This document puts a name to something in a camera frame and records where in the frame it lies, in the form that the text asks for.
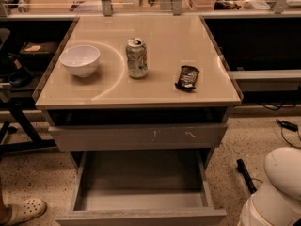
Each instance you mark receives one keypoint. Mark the grey drawer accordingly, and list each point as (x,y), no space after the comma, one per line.
(138,137)
(142,188)

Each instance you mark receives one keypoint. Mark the white perforated clog shoe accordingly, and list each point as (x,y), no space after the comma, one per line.
(16,213)

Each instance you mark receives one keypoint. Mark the grey drawer cabinet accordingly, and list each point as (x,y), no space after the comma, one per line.
(145,100)

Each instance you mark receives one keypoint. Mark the black stand leg left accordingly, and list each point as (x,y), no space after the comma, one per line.
(36,142)

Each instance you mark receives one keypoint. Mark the black stand base bar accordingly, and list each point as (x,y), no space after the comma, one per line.
(241,167)

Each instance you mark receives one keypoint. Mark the white ceramic bowl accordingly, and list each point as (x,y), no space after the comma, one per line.
(80,60)

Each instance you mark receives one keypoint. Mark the dark box with label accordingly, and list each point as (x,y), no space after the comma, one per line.
(38,50)

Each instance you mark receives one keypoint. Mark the grey top drawer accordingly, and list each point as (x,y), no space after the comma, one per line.
(138,137)

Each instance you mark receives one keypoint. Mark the black snack bar wrapper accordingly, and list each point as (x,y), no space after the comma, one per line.
(188,78)

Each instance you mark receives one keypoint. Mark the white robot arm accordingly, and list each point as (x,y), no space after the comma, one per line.
(277,202)

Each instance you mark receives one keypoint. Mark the crumpled soda can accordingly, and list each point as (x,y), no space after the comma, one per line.
(136,52)

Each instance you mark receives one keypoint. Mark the black power adapter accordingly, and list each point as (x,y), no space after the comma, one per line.
(288,125)

